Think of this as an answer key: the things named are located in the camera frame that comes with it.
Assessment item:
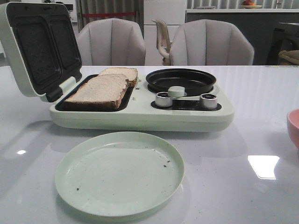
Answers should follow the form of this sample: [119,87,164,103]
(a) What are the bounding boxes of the black round frying pan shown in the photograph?
[146,68,216,97]

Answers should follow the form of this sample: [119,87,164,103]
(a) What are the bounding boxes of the left grey upholstered chair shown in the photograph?
[77,18,146,66]

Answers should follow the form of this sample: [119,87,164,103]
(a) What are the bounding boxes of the right silver control knob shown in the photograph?
[199,93,218,110]

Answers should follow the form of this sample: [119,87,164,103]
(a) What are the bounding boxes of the grey upholstered chair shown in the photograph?
[77,18,146,66]
[170,19,255,66]

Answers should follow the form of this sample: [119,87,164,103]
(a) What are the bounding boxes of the right grey upholstered chair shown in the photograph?
[170,19,255,66]

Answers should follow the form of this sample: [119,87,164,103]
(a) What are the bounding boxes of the fruit plate on counter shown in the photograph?
[241,0,262,9]

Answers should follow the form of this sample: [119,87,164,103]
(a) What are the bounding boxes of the mint green round plate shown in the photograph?
[55,132,185,218]

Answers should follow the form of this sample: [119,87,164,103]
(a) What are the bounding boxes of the pink bowl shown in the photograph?
[287,109,299,148]

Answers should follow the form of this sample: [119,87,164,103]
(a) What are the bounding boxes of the white cabinet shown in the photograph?
[143,0,187,66]

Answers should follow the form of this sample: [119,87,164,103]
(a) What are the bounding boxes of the mint green breakfast maker base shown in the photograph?
[50,74,234,132]

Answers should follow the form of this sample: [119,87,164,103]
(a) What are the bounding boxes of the beige office chair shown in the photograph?
[152,19,172,66]

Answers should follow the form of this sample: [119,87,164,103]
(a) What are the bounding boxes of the dark grey counter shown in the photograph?
[185,9,299,65]

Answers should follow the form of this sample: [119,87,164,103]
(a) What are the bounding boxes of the bread slice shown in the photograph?
[64,74,128,110]
[99,67,138,87]

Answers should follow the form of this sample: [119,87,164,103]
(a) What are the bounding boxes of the silver control knob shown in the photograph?
[199,93,218,110]
[155,92,172,107]

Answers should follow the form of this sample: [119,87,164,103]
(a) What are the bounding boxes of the mint green breakfast maker lid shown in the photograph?
[0,2,82,102]

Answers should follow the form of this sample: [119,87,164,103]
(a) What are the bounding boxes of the left silver control knob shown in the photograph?
[155,92,172,107]

